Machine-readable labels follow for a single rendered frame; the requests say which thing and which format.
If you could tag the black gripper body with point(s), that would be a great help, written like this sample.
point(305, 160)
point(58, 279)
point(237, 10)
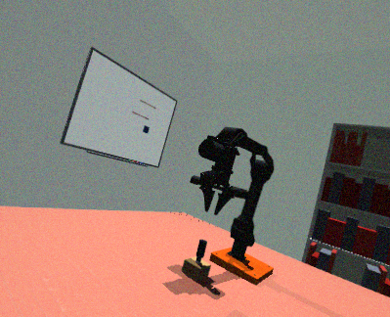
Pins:
point(226, 189)

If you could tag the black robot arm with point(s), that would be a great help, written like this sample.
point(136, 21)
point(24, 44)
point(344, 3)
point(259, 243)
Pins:
point(216, 149)

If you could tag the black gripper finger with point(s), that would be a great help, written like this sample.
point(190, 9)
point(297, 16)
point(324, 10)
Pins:
point(223, 199)
point(208, 197)

